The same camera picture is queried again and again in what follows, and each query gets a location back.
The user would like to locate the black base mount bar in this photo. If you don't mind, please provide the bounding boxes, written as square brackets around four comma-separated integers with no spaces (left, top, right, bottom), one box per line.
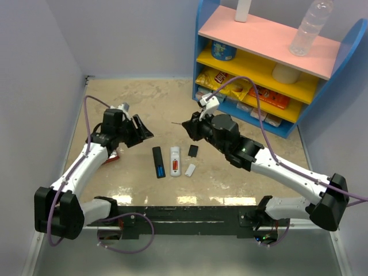
[85,205,290,240]

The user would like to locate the white paper roll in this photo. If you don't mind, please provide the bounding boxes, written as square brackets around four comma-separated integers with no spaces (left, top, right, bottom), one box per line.
[272,63,302,84]

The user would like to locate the blue snack can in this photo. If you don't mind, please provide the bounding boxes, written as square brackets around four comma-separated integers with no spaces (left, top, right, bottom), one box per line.
[211,40,237,61]

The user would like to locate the small white box leftmost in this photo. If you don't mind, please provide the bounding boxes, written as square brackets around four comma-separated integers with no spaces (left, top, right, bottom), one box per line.
[195,86,213,101]

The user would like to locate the blue batteries in black remote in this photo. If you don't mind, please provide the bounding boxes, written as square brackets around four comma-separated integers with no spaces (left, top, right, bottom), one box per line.
[157,166,166,178]

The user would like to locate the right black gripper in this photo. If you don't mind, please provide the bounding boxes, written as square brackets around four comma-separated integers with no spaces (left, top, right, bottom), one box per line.
[183,109,228,154]

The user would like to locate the black battery cover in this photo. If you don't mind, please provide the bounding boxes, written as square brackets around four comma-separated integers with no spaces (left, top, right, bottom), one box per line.
[188,145,198,158]

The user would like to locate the yellow Lays chips bag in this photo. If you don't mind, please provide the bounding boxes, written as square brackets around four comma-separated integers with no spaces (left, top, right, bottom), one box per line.
[195,67,252,101]

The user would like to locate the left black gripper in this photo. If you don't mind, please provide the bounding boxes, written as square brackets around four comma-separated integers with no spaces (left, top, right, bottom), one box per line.
[116,114,154,148]

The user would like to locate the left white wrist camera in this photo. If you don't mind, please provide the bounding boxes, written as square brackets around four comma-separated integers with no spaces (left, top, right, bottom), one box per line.
[110,102,131,120]

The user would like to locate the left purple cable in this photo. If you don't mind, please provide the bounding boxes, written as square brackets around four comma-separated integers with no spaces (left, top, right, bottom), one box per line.
[47,95,112,247]

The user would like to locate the blue shelf unit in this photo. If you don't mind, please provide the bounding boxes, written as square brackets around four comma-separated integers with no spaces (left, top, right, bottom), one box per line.
[193,1,367,138]

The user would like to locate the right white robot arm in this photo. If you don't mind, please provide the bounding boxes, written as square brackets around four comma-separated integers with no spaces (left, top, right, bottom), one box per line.
[182,112,350,232]

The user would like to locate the clear plastic water bottle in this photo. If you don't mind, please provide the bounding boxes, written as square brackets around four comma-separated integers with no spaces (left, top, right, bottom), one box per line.
[289,0,334,56]

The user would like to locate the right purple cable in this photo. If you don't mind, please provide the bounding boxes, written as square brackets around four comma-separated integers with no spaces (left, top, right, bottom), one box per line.
[209,76,368,208]

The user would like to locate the white bottle on shelf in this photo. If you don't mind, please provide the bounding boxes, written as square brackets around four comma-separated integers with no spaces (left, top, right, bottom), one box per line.
[235,0,252,22]

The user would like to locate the black remote control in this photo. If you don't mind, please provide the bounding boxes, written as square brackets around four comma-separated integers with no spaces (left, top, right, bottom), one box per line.
[152,147,164,177]

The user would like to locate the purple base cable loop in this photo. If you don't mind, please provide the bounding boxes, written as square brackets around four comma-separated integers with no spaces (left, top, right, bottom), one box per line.
[96,212,155,254]

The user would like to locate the small white box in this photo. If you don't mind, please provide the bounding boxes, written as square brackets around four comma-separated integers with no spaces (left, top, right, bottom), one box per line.
[195,86,213,101]
[236,102,253,113]
[250,108,268,121]
[215,93,227,103]
[264,114,283,128]

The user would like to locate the white battery cover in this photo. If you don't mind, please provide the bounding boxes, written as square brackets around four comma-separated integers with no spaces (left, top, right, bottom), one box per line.
[185,164,196,177]

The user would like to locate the red snack packet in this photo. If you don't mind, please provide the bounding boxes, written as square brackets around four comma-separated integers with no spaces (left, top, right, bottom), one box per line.
[104,150,120,164]

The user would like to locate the orange snack box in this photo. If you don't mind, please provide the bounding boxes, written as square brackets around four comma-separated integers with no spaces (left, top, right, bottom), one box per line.
[244,85,290,110]

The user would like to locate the white remote control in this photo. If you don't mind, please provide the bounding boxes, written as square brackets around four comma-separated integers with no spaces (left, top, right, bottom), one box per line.
[170,146,181,177]

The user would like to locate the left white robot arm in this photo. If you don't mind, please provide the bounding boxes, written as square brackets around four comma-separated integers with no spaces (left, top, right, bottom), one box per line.
[34,108,153,240]

